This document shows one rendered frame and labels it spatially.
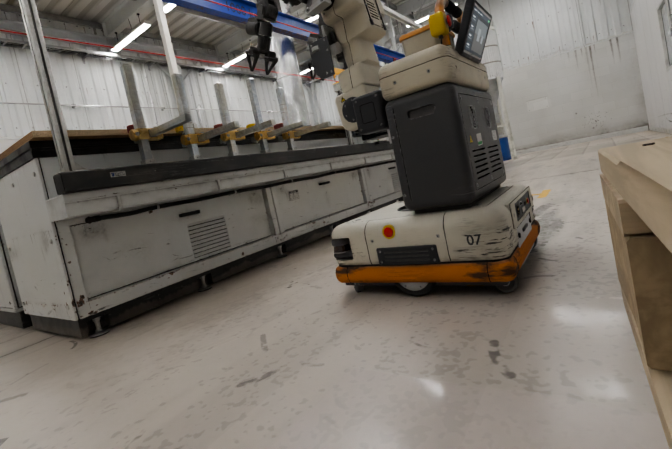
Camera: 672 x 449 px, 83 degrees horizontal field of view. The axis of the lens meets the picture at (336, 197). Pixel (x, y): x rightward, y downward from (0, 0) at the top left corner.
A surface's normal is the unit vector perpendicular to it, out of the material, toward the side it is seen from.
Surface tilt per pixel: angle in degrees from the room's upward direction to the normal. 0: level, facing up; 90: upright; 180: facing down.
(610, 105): 90
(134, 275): 91
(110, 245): 90
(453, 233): 90
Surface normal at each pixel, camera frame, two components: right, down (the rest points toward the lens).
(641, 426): -0.21, -0.98
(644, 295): -0.51, 0.15
